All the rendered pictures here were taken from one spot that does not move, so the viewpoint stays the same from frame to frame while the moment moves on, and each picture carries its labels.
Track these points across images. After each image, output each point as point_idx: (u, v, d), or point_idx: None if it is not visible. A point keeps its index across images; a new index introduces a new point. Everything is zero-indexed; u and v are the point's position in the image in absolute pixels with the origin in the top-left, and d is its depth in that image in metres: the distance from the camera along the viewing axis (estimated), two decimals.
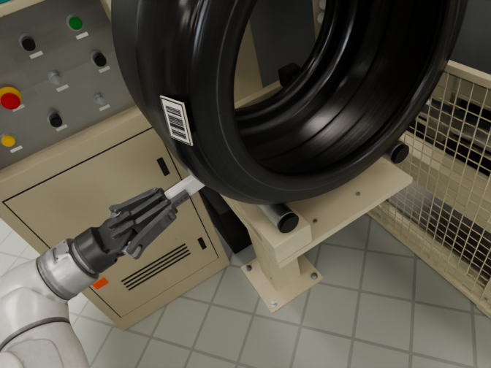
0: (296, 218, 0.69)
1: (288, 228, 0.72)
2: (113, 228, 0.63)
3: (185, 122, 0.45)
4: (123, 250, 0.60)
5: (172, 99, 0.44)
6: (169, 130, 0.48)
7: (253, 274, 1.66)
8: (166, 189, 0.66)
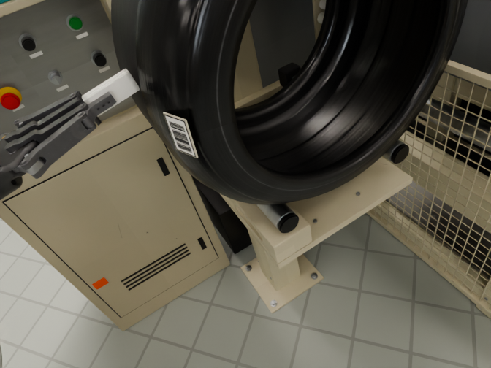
0: (296, 224, 0.70)
1: (279, 230, 0.71)
2: (12, 142, 0.48)
3: (188, 136, 0.46)
4: (20, 166, 0.45)
5: (175, 116, 0.45)
6: (175, 144, 0.49)
7: (253, 274, 1.66)
8: (87, 94, 0.50)
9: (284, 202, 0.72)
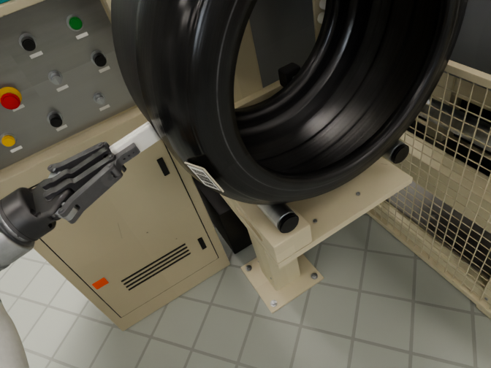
0: (288, 220, 0.68)
1: (296, 216, 0.71)
2: (48, 189, 0.54)
3: (210, 179, 0.52)
4: (57, 213, 0.51)
5: (194, 165, 0.51)
6: (202, 182, 0.56)
7: (253, 274, 1.66)
8: (113, 144, 0.56)
9: (267, 215, 0.72)
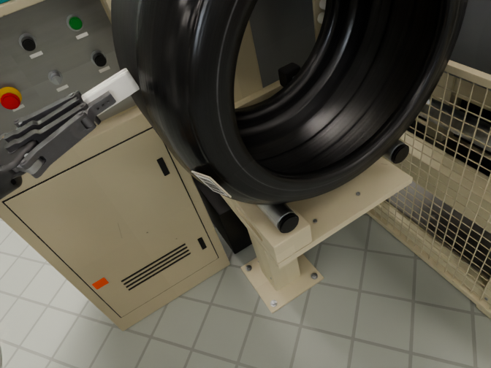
0: (294, 217, 0.69)
1: (291, 225, 0.72)
2: (12, 142, 0.48)
3: (218, 186, 0.53)
4: (19, 166, 0.45)
5: (201, 174, 0.52)
6: (210, 188, 0.57)
7: (253, 274, 1.66)
8: (87, 94, 0.50)
9: (272, 206, 0.71)
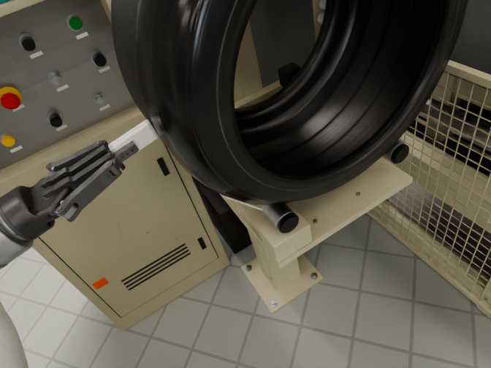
0: (283, 230, 0.69)
1: (286, 212, 0.69)
2: (47, 188, 0.53)
3: (248, 205, 0.59)
4: (55, 211, 0.50)
5: (230, 198, 0.58)
6: None
7: (253, 274, 1.66)
8: (112, 142, 0.56)
9: None
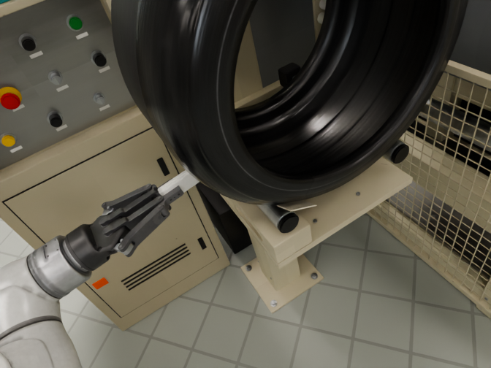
0: (283, 231, 0.69)
1: (284, 214, 0.69)
2: (105, 225, 0.62)
3: (301, 209, 0.67)
4: (115, 247, 0.59)
5: (284, 208, 0.67)
6: (299, 202, 0.71)
7: (253, 274, 1.66)
8: (160, 185, 0.65)
9: None
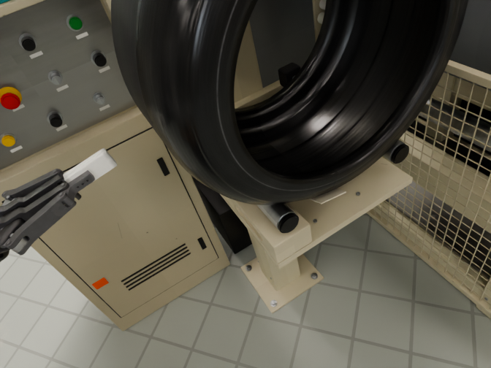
0: (297, 220, 0.70)
1: (285, 229, 0.72)
2: None
3: (331, 198, 0.70)
4: (5, 244, 0.50)
5: (315, 201, 0.70)
6: None
7: (253, 274, 1.66)
8: (69, 171, 0.55)
9: None
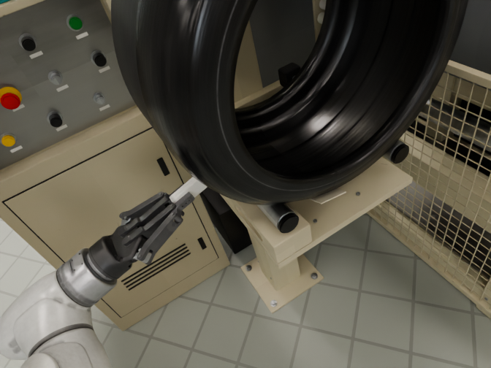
0: (297, 220, 0.70)
1: (285, 229, 0.72)
2: (124, 236, 0.66)
3: (331, 198, 0.70)
4: (135, 257, 0.63)
5: (315, 201, 0.70)
6: None
7: (253, 274, 1.66)
8: (172, 193, 0.67)
9: None
